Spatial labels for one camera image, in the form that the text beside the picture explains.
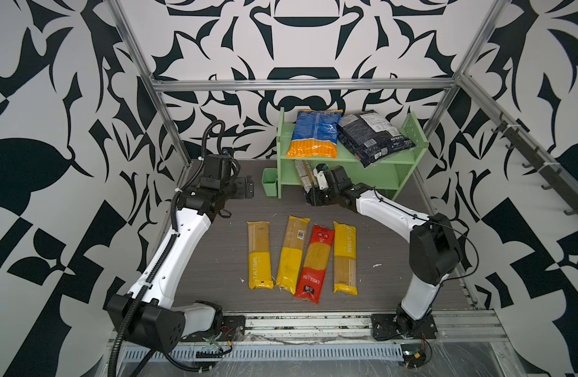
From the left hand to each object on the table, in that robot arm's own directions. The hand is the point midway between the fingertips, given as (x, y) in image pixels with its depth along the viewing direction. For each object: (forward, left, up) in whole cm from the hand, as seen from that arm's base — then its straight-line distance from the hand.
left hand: (235, 175), depth 75 cm
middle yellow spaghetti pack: (-19, -17, -27) cm, 37 cm away
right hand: (+4, -25, -15) cm, 29 cm away
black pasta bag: (+14, -46, +3) cm, 48 cm away
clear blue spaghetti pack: (+9, -24, -13) cm, 29 cm away
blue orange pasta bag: (+16, -26, +3) cm, 31 cm away
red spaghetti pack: (-22, -24, -28) cm, 43 cm away
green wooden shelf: (+12, -58, -17) cm, 61 cm away
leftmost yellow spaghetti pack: (-15, -5, -28) cm, 32 cm away
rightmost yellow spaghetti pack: (-17, -37, -28) cm, 49 cm away
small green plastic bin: (+19, -9, -26) cm, 33 cm away
